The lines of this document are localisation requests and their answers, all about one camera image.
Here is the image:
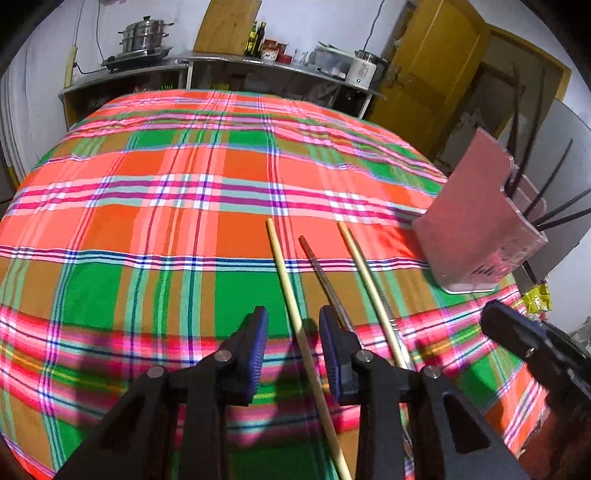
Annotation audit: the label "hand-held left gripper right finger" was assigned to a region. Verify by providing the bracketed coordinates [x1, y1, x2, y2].
[318, 305, 532, 480]

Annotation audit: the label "black chopsticks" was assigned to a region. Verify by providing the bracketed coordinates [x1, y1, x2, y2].
[508, 99, 591, 287]

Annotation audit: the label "wall cable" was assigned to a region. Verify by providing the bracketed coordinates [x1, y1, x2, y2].
[367, 0, 386, 51]

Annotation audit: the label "gas stove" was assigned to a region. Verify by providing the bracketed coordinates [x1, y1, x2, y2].
[102, 46, 174, 75]

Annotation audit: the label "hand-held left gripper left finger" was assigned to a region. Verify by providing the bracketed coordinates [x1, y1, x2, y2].
[53, 306, 269, 480]

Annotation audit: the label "wooden cutting board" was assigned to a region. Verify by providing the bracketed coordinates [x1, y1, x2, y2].
[193, 0, 263, 54]

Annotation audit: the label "yellow snack packet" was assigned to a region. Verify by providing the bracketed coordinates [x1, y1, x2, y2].
[522, 284, 552, 315]

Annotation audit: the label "steel kitchen counter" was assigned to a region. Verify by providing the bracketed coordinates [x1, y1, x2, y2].
[59, 51, 386, 130]

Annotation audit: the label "pink plastic utensil holder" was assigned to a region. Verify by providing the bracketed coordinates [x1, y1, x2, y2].
[411, 128, 549, 294]

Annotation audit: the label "cream wooden chopstick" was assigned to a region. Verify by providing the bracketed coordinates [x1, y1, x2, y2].
[336, 220, 416, 370]
[265, 218, 352, 480]

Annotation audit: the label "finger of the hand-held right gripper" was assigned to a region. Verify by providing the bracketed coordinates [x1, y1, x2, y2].
[480, 300, 551, 361]

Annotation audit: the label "brown chopstick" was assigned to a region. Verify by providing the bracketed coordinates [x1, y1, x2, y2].
[298, 235, 352, 330]

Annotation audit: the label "clear plastic container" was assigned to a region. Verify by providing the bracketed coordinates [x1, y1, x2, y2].
[308, 42, 354, 77]

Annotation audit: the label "white electric kettle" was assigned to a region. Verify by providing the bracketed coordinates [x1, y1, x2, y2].
[346, 50, 389, 89]

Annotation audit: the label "steel steamer pot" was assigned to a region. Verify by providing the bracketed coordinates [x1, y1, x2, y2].
[117, 16, 174, 54]

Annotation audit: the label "red sauce jars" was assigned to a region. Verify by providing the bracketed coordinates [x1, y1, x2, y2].
[261, 38, 291, 63]

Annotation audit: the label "plaid tablecloth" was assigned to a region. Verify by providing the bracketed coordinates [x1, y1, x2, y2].
[0, 88, 550, 480]

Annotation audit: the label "yellow wooden door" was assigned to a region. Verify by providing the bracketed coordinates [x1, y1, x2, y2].
[369, 0, 490, 158]

